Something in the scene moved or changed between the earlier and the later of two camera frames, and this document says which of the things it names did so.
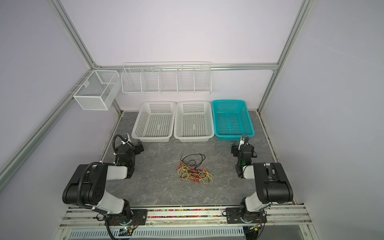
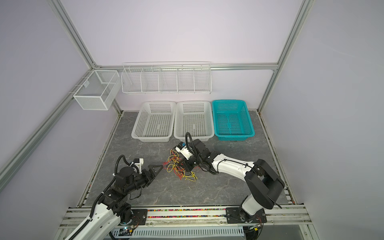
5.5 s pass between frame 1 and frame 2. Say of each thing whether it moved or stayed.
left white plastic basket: stayed
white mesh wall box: stayed
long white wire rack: stayed
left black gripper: moved
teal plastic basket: stayed
